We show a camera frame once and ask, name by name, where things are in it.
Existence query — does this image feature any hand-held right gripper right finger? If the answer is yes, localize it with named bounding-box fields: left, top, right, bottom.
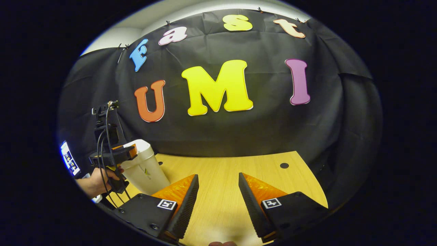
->
left=238, top=173, right=330, bottom=243

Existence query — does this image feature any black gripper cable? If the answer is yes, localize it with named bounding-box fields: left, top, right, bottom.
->
left=103, top=102, right=132, bottom=202
left=96, top=130, right=118, bottom=207

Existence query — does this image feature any black backdrop cloth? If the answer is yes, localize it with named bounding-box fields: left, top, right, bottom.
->
left=57, top=9, right=383, bottom=212

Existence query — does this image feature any computer monitor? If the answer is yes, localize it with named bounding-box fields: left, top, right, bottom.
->
left=60, top=141, right=81, bottom=177

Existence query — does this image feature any white desktop garbage bin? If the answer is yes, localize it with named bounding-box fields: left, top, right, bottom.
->
left=120, top=139, right=171, bottom=195

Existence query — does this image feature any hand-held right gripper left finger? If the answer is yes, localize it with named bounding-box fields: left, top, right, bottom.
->
left=113, top=174, right=199, bottom=241

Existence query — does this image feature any wooden desktop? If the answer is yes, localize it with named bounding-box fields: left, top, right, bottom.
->
left=109, top=150, right=329, bottom=246

